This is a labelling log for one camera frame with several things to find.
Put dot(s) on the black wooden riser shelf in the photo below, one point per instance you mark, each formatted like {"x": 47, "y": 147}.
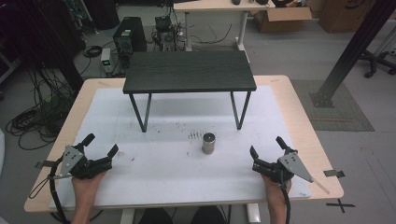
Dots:
{"x": 189, "y": 73}

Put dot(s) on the person's right leg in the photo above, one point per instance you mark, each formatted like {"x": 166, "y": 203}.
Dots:
{"x": 208, "y": 216}

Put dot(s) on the light wooden table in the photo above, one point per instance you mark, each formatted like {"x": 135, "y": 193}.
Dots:
{"x": 299, "y": 124}

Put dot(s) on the black tape strip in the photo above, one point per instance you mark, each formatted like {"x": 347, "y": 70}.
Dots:
{"x": 43, "y": 164}
{"x": 333, "y": 173}

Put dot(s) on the white power supply unit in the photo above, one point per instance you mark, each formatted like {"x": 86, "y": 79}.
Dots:
{"x": 106, "y": 59}

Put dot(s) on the black computer mouse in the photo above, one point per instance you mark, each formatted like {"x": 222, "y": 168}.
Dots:
{"x": 236, "y": 2}

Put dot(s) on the silver metal can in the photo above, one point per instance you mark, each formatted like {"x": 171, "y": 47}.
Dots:
{"x": 208, "y": 144}

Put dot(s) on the black tape cross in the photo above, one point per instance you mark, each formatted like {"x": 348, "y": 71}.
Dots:
{"x": 340, "y": 205}

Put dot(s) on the black office chair base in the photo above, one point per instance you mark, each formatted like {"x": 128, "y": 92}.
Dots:
{"x": 373, "y": 60}

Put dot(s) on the white-legged wooden desk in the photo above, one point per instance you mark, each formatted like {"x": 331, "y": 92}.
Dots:
{"x": 218, "y": 5}

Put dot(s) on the white table mat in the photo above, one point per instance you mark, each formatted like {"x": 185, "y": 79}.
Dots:
{"x": 174, "y": 174}

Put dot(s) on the large closed cardboard box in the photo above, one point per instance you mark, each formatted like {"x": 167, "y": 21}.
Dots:
{"x": 345, "y": 15}

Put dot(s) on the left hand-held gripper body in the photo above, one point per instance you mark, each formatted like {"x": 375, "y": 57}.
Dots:
{"x": 77, "y": 165}

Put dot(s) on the grey floor mat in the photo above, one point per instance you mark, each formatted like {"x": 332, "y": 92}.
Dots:
{"x": 342, "y": 115}

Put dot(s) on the person's left hand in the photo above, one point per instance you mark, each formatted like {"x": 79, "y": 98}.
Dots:
{"x": 85, "y": 185}

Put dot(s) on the black metal pillar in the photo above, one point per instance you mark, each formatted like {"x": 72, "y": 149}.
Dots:
{"x": 351, "y": 51}

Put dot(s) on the person's right hand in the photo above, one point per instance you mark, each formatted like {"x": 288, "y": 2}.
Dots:
{"x": 274, "y": 189}

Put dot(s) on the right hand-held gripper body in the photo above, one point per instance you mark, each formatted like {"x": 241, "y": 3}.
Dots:
{"x": 280, "y": 169}

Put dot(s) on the black computer tower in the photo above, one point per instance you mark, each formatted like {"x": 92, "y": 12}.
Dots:
{"x": 132, "y": 32}

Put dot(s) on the dark curtain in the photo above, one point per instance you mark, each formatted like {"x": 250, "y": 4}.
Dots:
{"x": 37, "y": 31}

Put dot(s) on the open cardboard box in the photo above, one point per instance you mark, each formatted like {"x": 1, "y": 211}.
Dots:
{"x": 280, "y": 20}

